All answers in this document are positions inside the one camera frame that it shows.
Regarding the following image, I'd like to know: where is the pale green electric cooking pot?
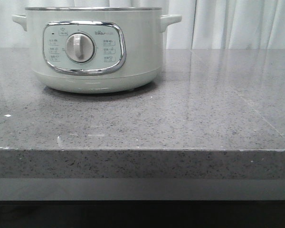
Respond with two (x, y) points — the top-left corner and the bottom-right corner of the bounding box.
(12, 7), (182, 94)

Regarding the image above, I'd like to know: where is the white curtain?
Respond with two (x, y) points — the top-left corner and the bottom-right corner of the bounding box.
(0, 0), (285, 49)

